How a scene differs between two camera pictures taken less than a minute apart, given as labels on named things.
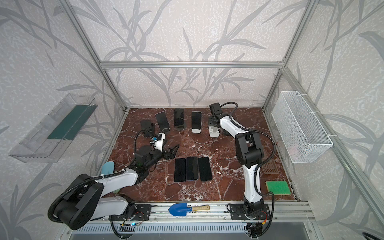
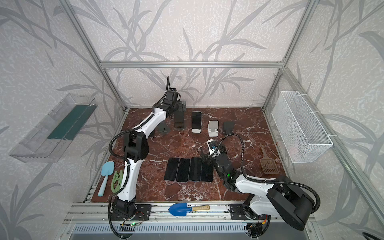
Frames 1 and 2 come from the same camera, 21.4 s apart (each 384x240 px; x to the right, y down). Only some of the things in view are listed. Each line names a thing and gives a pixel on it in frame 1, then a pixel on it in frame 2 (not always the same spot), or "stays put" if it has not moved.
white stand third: (196, 131) stays put
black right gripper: (209, 122) -> (208, 159)
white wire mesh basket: (302, 135) stays put
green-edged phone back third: (196, 120) stays put
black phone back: (179, 118) stays put
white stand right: (214, 132) stays put
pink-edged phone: (162, 121) -> (171, 169)
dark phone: (205, 169) stays put
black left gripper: (170, 155) -> (181, 106)
